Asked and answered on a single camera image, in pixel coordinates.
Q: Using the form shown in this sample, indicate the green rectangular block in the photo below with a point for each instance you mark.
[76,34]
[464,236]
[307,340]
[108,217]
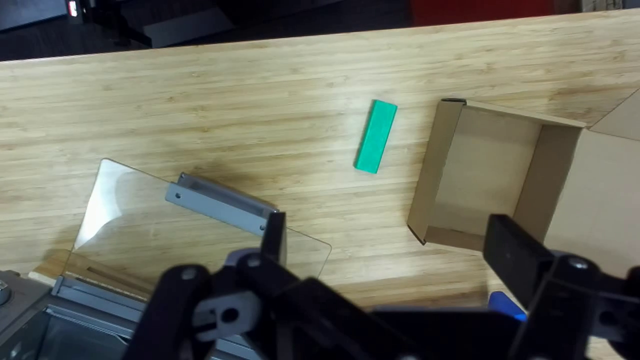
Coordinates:
[375,137]

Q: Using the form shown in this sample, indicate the grey toaster oven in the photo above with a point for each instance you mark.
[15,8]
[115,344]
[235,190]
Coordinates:
[73,320]

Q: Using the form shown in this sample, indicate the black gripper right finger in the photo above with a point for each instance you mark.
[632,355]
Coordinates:
[512,257]

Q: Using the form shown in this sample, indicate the open brown cardboard box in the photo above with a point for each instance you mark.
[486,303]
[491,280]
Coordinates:
[486,172]

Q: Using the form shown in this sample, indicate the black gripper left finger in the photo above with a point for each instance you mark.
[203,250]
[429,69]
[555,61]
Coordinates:
[273,233]

